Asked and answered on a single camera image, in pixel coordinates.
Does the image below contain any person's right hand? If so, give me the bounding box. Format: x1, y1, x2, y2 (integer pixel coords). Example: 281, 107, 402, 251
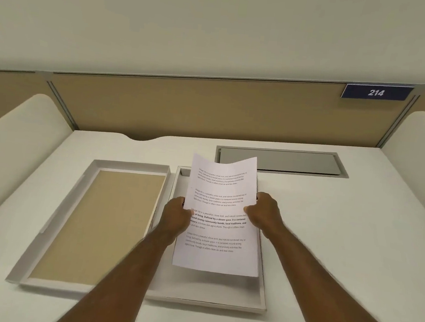
241, 190, 287, 238

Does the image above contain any person's left hand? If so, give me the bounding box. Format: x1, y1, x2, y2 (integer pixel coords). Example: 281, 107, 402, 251
155, 194, 196, 248

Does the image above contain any stack of printed white paper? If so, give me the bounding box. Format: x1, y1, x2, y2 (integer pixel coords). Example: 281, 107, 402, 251
171, 150, 270, 278

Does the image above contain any person's right forearm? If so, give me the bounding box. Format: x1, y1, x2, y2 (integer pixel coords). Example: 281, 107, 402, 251
252, 221, 425, 322

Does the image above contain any person's left forearm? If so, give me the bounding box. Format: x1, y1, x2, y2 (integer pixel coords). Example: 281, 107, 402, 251
50, 222, 178, 322

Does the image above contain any white shallow cardboard box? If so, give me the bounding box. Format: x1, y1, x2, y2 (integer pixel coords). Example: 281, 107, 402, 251
142, 163, 280, 316

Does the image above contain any white box lid brown inside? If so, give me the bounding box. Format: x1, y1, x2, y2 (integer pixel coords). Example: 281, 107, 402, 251
5, 151, 171, 300

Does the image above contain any beige desk partition panel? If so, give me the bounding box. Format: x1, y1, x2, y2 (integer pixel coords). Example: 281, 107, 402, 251
0, 43, 425, 168

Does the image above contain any blue desk number sign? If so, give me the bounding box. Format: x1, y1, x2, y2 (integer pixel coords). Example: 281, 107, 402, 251
340, 80, 415, 105

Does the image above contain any white curved side divider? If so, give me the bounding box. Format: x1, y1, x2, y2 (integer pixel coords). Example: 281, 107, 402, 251
378, 107, 425, 179
0, 89, 76, 251

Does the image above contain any grey desk cable hatch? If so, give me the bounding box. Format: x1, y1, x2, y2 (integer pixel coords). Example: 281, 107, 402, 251
214, 141, 351, 180

